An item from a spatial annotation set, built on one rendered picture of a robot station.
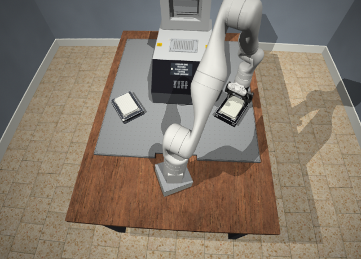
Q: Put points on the black rectangular frame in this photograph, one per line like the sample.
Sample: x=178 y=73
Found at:
x=227 y=119

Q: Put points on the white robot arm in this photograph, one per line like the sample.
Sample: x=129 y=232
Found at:
x=179 y=143

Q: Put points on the cream rectangular well plate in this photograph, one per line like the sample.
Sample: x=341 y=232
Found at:
x=232 y=107

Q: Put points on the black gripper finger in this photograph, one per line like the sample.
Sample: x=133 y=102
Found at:
x=229 y=92
x=246 y=99

